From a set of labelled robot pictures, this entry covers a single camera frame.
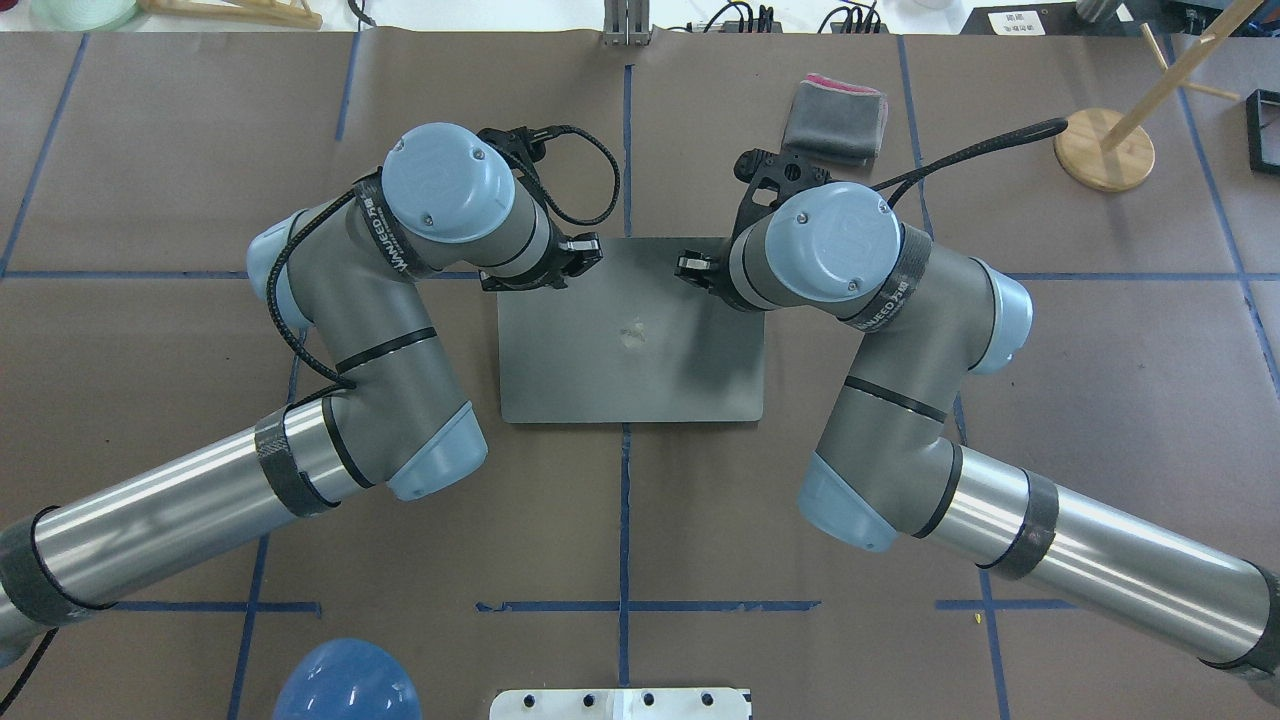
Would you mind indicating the dark framed tray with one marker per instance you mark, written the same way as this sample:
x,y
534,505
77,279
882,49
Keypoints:
x,y
1262,131

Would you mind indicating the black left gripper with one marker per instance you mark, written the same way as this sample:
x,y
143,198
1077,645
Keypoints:
x,y
563,262

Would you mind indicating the wooden dish rack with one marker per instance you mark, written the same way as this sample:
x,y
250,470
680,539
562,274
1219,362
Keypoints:
x,y
288,14

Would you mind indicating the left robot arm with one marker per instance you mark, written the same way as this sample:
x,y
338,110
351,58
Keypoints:
x,y
341,282

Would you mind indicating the silver grey laptop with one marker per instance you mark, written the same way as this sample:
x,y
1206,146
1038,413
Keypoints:
x,y
629,341

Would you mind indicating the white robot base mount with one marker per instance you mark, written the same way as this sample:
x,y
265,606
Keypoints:
x,y
624,703

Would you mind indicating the wooden mug tree stand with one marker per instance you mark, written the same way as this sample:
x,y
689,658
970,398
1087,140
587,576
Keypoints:
x,y
1109,151

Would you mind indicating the aluminium frame post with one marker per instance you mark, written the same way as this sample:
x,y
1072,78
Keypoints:
x,y
627,23

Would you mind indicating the folded grey cloth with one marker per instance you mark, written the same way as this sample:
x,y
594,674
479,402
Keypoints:
x,y
836,121

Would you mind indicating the pale green plate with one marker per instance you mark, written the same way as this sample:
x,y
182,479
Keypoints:
x,y
82,16

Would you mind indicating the black power strip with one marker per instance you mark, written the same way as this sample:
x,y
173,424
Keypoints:
x,y
846,18

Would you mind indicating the blue desk lamp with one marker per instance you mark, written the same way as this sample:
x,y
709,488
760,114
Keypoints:
x,y
348,679

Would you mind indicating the metal cup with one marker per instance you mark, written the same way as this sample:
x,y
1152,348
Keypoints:
x,y
1092,12

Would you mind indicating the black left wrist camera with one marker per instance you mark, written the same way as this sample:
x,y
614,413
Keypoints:
x,y
522,147

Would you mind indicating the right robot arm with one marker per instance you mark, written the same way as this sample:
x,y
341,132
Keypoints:
x,y
883,468

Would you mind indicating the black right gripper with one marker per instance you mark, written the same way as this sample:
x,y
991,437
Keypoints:
x,y
712,274

